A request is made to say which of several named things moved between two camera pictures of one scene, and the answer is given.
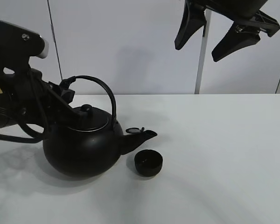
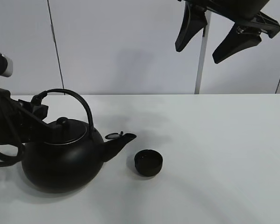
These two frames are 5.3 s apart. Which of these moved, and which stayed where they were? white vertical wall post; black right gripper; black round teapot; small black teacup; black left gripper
Moved: black left gripper; black round teapot
Stayed: black right gripper; small black teacup; white vertical wall post
